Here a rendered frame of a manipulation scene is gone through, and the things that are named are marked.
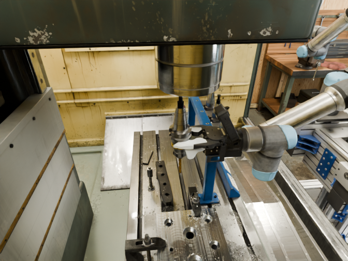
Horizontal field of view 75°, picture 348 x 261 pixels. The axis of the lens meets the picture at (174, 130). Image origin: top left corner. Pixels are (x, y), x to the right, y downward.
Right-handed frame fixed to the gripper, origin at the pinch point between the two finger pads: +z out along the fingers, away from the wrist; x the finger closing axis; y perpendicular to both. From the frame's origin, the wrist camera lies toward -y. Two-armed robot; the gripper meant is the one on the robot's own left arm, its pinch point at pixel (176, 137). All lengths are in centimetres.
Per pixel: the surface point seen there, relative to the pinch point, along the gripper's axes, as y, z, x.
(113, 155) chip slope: 62, 34, 72
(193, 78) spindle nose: -20.1, -2.4, -8.1
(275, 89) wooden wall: 101, -188, 262
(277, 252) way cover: 61, -44, -4
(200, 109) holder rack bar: 11.2, -15.5, 37.8
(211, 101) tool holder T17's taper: 8.3, -20.9, 39.4
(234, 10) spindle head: -33.1, -7.6, -12.6
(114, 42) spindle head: -28.4, 12.3, -12.3
